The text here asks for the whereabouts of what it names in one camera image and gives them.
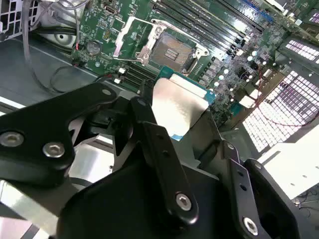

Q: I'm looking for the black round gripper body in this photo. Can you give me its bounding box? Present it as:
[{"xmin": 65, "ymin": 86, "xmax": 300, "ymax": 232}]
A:
[{"xmin": 57, "ymin": 159, "xmax": 240, "ymax": 239}]

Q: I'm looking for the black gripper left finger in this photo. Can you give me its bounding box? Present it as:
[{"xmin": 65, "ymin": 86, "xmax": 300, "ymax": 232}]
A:
[{"xmin": 0, "ymin": 79, "xmax": 199, "ymax": 237}]

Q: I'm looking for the silver green CPU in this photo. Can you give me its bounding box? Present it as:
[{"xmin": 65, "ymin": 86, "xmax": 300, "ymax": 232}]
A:
[{"xmin": 151, "ymin": 66, "xmax": 217, "ymax": 141}]

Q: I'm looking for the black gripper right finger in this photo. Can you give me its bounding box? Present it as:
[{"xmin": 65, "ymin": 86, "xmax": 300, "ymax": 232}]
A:
[{"xmin": 199, "ymin": 109, "xmax": 300, "ymax": 239}]

